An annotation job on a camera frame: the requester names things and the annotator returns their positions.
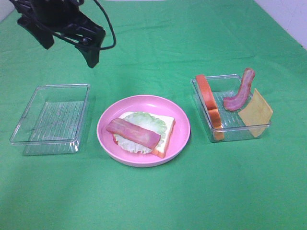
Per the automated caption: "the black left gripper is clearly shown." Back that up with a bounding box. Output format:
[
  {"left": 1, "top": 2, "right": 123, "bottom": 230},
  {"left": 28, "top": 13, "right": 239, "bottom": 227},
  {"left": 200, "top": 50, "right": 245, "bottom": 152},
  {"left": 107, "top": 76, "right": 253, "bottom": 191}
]
[{"left": 11, "top": 0, "right": 106, "bottom": 68}]

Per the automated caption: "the pink bacon strip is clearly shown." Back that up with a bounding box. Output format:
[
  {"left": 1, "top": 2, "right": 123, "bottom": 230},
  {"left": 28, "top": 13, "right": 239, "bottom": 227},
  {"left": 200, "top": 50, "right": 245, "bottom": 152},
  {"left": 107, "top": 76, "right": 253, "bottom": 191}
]
[
  {"left": 106, "top": 118, "right": 161, "bottom": 149},
  {"left": 223, "top": 68, "right": 256, "bottom": 111}
]

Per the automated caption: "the yellow cheese slice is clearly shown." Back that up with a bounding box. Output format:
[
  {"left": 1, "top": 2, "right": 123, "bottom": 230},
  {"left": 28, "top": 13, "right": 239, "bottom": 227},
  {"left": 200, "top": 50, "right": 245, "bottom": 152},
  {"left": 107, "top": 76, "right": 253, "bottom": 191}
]
[{"left": 238, "top": 88, "right": 273, "bottom": 138}]

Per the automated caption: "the green lettuce leaf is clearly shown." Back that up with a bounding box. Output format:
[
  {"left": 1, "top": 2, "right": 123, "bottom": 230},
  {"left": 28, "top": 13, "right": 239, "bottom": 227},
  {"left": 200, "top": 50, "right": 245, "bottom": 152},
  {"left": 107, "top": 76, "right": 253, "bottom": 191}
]
[{"left": 113, "top": 112, "right": 168, "bottom": 154}]

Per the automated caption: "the white bread slice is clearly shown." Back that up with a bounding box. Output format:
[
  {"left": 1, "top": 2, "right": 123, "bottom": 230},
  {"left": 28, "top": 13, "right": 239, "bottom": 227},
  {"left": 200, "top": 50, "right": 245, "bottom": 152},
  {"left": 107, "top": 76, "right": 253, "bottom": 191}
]
[
  {"left": 195, "top": 74, "right": 224, "bottom": 141},
  {"left": 112, "top": 111, "right": 177, "bottom": 159}
]

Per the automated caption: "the clear plastic tray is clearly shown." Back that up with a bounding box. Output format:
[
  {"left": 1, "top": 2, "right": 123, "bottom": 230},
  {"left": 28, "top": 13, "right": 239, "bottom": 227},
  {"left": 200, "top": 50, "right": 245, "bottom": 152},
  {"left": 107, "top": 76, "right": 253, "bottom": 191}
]
[
  {"left": 190, "top": 74, "right": 272, "bottom": 142},
  {"left": 10, "top": 84, "right": 90, "bottom": 156}
]

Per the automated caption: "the clear left plastic tray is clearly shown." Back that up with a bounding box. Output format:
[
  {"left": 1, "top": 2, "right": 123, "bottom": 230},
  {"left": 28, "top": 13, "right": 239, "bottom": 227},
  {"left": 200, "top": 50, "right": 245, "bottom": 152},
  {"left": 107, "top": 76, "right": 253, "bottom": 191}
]
[{"left": 10, "top": 84, "right": 90, "bottom": 156}]

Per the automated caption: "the green tablecloth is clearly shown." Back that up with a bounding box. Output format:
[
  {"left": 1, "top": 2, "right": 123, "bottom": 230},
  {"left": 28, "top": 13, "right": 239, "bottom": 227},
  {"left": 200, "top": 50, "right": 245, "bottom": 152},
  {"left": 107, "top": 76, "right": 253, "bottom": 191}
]
[{"left": 0, "top": 0, "right": 307, "bottom": 230}]

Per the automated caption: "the clear right plastic tray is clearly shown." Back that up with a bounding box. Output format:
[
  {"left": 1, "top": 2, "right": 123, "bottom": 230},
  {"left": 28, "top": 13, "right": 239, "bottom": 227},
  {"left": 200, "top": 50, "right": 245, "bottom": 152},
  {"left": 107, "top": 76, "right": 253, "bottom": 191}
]
[{"left": 190, "top": 74, "right": 272, "bottom": 142}]

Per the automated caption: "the pink round plate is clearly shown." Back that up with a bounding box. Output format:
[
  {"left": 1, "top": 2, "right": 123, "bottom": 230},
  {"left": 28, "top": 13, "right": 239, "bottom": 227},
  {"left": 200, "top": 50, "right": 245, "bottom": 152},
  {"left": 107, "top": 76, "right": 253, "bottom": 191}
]
[{"left": 96, "top": 95, "right": 190, "bottom": 167}]

